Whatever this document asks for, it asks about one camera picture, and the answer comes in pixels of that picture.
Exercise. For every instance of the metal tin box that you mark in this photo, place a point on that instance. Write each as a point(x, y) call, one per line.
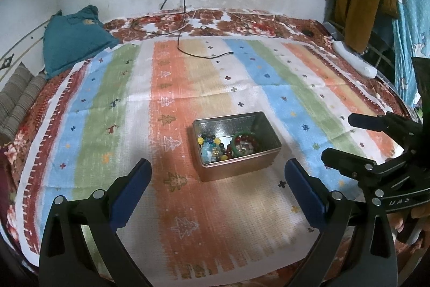
point(211, 141)

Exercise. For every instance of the teal pillow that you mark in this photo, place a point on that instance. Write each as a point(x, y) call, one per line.
point(69, 39)

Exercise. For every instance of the striped colourful mat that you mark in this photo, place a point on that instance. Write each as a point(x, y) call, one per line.
point(140, 100)

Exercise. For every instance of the light blue hanging cloth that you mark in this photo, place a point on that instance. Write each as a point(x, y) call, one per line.
point(410, 39)

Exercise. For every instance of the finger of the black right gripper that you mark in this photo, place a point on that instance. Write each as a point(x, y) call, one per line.
point(349, 165)
point(397, 127)

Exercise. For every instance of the green jade bangle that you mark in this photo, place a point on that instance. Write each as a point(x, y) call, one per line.
point(244, 143)

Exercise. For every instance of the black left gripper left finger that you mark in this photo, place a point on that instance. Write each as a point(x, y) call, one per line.
point(65, 259)

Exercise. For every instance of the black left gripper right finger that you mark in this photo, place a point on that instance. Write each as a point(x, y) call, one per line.
point(371, 257)

